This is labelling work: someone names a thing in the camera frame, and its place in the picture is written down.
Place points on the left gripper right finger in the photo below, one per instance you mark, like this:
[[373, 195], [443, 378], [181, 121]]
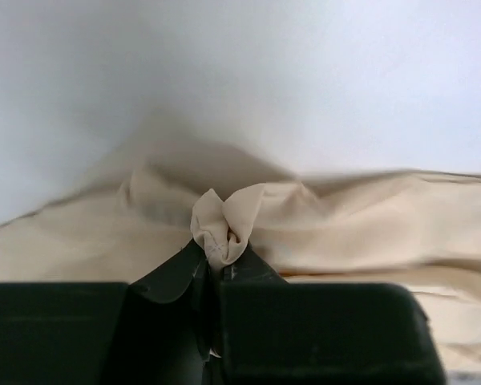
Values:
[[275, 332]]

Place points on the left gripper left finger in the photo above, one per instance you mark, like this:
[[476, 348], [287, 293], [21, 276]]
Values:
[[146, 332]]

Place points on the aluminium front rail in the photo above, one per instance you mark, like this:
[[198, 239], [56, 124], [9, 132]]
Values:
[[463, 378]]

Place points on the beige trousers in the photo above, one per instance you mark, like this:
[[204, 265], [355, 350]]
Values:
[[421, 230]]

